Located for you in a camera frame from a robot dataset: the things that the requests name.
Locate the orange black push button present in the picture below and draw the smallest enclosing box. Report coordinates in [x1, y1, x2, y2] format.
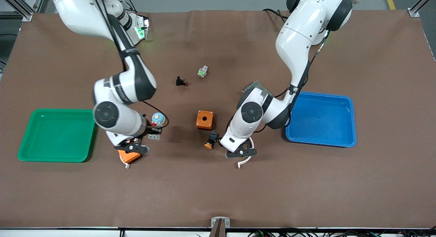
[204, 131, 219, 149]

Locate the orange button box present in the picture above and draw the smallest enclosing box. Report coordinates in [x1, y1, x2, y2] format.
[118, 149, 142, 164]
[196, 110, 215, 130]

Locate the brown table cover sheet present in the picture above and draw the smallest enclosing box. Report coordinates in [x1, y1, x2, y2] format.
[0, 10, 436, 229]

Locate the metal mesh power supply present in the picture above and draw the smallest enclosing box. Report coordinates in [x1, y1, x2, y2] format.
[242, 81, 273, 96]

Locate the green plastic tray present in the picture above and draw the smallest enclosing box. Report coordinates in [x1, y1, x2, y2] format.
[17, 108, 97, 163]

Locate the blue plastic tray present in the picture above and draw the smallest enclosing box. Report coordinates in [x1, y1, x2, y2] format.
[285, 91, 357, 148]

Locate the large white arc bracket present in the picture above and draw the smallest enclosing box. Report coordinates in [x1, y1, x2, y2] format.
[237, 136, 255, 169]

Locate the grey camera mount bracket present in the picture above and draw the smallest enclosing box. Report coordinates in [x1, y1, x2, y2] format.
[211, 217, 231, 228]

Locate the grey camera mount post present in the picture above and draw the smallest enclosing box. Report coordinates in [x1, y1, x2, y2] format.
[208, 219, 227, 237]

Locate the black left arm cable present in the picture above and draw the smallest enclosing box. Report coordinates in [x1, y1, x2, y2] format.
[225, 29, 329, 133]

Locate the black floor cable bundle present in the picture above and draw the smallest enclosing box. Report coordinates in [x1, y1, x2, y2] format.
[247, 228, 436, 237]

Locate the white table edge rail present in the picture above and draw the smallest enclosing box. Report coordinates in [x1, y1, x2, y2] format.
[0, 227, 436, 237]

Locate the black base cable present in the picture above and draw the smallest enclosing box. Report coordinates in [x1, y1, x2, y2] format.
[262, 8, 290, 23]

